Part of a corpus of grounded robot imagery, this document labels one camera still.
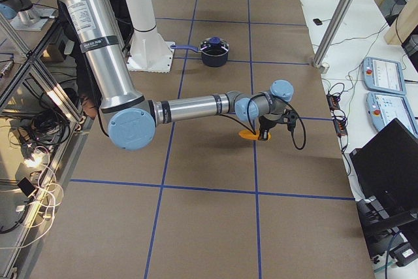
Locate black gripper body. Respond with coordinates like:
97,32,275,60
259,116,283,133

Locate yellow corn cob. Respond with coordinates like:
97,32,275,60
238,129,271,141

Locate glass lid blue knob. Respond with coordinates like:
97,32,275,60
200,37,230,56

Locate black orange power strip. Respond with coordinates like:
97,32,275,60
327,94,348,138

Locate dark blue saucepan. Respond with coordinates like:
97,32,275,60
170,44,229,67

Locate small black device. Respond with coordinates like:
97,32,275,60
313,18,323,25

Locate lower teach pendant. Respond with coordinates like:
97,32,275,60
366,91,417,136

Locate teach pendant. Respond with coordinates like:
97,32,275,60
366,91,417,136
361,57,406,95

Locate black laptop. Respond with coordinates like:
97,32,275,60
349,118,417,210

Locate upper teach pendant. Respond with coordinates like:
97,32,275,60
361,57,406,95

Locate person in black clothes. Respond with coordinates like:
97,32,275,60
76,58,101,119

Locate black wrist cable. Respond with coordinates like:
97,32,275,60
245,93,307,150

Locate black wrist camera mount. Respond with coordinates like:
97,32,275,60
282,109,298,133

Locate aluminium frame post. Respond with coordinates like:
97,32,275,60
312,0,353,74

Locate white pedestal column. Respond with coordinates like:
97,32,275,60
125,0,174,73

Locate white cable bundle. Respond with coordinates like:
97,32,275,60
0,161,65,250

